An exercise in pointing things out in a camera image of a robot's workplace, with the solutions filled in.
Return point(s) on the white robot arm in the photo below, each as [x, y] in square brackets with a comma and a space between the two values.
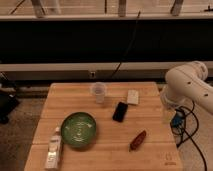
[187, 81]

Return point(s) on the small white box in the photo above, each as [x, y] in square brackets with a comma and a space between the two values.
[133, 97]

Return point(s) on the black phone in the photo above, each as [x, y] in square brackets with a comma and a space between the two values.
[120, 112]

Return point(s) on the green bowl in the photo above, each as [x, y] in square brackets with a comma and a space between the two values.
[78, 129]

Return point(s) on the blue object on floor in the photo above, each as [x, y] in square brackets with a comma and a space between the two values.
[177, 120]

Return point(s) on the white plastic bottle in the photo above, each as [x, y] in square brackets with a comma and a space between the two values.
[54, 151]

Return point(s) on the black object at left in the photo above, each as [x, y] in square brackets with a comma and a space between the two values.
[8, 101]

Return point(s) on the wall power outlet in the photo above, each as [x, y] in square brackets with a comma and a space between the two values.
[92, 74]

